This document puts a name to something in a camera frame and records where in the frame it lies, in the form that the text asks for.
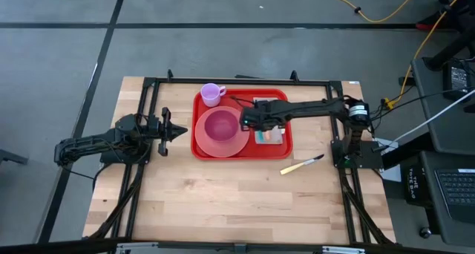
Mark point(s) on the grey metal bar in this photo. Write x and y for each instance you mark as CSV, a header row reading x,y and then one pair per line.
x,y
241,247

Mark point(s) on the black stand leg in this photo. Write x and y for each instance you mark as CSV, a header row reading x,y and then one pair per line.
x,y
451,49

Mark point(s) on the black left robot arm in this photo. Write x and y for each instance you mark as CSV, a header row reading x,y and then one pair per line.
x,y
92,142

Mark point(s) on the red plastic tray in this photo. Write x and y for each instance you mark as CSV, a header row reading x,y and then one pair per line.
x,y
230,155

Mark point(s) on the black power adapter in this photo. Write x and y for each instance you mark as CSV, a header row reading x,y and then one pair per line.
x,y
458,79

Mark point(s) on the black tote bag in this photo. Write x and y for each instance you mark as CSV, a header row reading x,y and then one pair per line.
x,y
413,183

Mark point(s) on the beige napkin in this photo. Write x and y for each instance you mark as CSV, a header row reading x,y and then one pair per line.
x,y
277,138

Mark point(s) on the white paper sheet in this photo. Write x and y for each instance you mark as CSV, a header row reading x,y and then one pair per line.
x,y
391,174

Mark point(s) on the magenta plastic bowl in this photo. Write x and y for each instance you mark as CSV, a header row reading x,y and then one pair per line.
x,y
221,126

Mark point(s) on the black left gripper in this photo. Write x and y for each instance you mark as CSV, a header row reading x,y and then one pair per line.
x,y
156,127

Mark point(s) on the black aluminium table frame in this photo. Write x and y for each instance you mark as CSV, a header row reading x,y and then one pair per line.
x,y
241,81

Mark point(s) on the pink round plate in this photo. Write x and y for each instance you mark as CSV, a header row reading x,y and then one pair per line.
x,y
208,146

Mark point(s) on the red floor object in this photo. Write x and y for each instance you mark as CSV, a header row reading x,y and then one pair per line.
x,y
428,25

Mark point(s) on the black laptop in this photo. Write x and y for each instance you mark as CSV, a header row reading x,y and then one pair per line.
x,y
458,191

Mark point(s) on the lilac plastic mug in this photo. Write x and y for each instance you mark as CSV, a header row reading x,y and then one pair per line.
x,y
211,95

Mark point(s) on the dark grey side desk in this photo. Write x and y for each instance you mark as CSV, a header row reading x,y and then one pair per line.
x,y
456,135

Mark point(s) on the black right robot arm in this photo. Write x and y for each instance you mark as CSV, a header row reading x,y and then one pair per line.
x,y
315,106

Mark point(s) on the black chair leg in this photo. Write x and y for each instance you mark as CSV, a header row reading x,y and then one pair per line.
x,y
13,157

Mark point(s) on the black caster wheel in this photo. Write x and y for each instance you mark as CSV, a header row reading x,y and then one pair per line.
x,y
425,232

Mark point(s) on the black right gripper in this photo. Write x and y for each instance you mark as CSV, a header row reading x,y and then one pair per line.
x,y
265,114

